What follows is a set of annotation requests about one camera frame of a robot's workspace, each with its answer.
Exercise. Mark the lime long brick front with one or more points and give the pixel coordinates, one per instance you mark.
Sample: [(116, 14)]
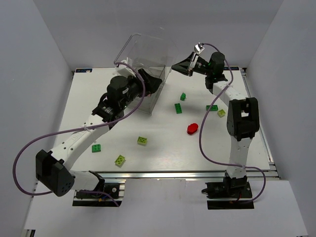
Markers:
[(120, 161)]

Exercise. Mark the lime rounded brick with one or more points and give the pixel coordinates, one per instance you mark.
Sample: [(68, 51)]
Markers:
[(142, 141)]

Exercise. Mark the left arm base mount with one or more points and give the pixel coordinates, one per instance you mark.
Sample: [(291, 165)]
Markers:
[(111, 195)]

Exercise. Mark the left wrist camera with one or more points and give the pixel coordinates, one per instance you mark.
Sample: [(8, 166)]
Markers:
[(122, 70)]

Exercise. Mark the lime small brick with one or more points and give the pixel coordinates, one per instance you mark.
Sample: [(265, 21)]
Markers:
[(221, 113)]

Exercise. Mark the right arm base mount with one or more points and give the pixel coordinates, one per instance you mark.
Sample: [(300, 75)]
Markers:
[(218, 198)]

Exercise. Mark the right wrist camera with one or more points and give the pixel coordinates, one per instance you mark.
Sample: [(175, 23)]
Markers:
[(198, 48)]

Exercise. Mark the blue table label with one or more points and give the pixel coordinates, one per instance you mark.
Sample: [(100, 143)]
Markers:
[(231, 68), (83, 70)]

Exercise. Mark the red rounded brick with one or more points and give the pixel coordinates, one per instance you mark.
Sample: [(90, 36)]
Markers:
[(192, 128)]

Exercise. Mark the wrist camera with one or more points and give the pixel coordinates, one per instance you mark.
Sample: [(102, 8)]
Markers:
[(122, 70), (198, 48)]

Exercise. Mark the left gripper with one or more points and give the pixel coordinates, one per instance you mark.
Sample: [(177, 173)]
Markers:
[(144, 79)]

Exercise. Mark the small green cube brick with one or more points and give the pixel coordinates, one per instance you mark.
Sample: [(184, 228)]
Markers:
[(183, 97)]

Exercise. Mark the clear plastic drawer cover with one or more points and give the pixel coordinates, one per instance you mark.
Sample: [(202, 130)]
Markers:
[(155, 55)]

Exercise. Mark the green flat long brick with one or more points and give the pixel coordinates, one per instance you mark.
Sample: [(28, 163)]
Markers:
[(211, 108)]

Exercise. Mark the right blue table label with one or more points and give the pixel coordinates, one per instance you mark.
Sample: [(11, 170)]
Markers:
[(231, 68)]

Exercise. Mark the dark green long brick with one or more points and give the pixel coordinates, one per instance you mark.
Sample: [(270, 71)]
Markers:
[(178, 108)]

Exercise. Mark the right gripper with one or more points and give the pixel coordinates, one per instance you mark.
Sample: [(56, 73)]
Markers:
[(193, 65)]

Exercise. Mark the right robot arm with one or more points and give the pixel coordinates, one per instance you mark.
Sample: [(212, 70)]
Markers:
[(242, 118)]

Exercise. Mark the green square brick left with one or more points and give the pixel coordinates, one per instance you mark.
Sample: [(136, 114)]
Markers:
[(96, 148)]

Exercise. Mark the left blue table label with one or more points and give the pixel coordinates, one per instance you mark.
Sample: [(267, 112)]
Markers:
[(83, 70)]

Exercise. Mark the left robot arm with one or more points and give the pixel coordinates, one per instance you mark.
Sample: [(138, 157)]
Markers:
[(54, 168)]

